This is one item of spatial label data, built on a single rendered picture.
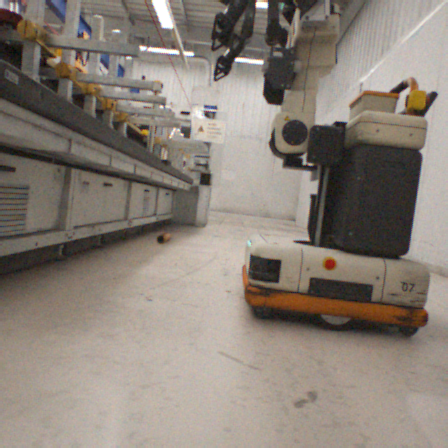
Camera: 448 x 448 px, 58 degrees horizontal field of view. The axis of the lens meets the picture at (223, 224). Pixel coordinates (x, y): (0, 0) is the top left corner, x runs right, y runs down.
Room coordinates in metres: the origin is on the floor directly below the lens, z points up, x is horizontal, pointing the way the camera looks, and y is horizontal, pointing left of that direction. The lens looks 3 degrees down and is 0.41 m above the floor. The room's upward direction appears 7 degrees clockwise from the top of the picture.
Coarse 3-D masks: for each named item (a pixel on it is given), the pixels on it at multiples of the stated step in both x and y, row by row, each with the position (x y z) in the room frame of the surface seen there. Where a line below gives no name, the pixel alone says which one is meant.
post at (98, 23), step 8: (96, 16) 1.71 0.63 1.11; (96, 24) 1.71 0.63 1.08; (96, 32) 1.71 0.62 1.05; (96, 40) 1.71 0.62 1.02; (96, 56) 1.71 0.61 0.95; (88, 64) 1.71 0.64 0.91; (96, 64) 1.71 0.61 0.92; (88, 72) 1.71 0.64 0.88; (96, 72) 1.71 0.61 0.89; (88, 96) 1.71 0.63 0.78; (88, 104) 1.71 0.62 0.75
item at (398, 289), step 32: (256, 256) 1.46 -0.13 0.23; (288, 256) 1.44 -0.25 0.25; (320, 256) 1.45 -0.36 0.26; (352, 256) 1.46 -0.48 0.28; (256, 288) 1.45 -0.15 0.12; (288, 288) 1.44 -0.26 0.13; (320, 288) 1.43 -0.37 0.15; (352, 288) 1.43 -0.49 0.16; (384, 288) 1.43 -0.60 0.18; (416, 288) 1.43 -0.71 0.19; (384, 320) 1.43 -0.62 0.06; (416, 320) 1.42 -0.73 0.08
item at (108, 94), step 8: (72, 88) 1.75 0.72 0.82; (80, 88) 1.75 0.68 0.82; (104, 96) 1.75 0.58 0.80; (112, 96) 1.75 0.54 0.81; (120, 96) 1.75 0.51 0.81; (128, 96) 1.75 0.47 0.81; (136, 96) 1.75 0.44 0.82; (144, 96) 1.75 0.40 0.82; (152, 96) 1.75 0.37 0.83; (160, 96) 1.75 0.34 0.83
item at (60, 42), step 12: (0, 36) 1.25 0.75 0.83; (12, 36) 1.25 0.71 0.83; (48, 36) 1.25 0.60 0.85; (60, 36) 1.25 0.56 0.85; (60, 48) 1.27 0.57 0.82; (72, 48) 1.26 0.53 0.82; (84, 48) 1.25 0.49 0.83; (96, 48) 1.25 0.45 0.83; (108, 48) 1.25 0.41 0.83; (120, 48) 1.25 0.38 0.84; (132, 48) 1.25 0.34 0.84
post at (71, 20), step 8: (72, 0) 1.46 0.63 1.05; (80, 0) 1.48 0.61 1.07; (72, 8) 1.46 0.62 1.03; (72, 16) 1.46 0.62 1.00; (72, 24) 1.46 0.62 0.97; (64, 32) 1.46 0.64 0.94; (72, 32) 1.46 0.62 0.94; (64, 56) 1.46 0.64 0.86; (72, 56) 1.47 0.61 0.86; (72, 64) 1.48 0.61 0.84; (64, 80) 1.46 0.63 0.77; (64, 88) 1.46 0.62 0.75
